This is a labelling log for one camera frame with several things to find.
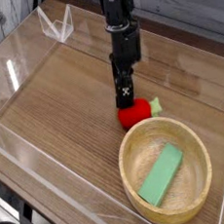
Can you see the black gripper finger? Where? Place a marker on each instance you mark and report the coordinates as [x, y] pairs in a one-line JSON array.
[[124, 91], [114, 68]]

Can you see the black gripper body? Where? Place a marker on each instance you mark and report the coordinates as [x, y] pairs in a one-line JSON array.
[[125, 46]]

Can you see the red plush strawberry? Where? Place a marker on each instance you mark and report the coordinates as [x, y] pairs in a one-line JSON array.
[[141, 110]]

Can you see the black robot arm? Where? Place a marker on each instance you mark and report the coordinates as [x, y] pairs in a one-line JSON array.
[[118, 13]]

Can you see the wooden bowl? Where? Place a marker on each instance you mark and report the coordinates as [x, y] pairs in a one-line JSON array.
[[188, 190]]

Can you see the green rectangular block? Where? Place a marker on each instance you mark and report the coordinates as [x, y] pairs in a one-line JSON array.
[[161, 174]]

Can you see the clear acrylic corner bracket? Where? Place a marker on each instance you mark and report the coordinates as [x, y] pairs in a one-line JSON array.
[[57, 30]]

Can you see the clear acrylic tray wall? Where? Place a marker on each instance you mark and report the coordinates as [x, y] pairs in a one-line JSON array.
[[59, 131]]

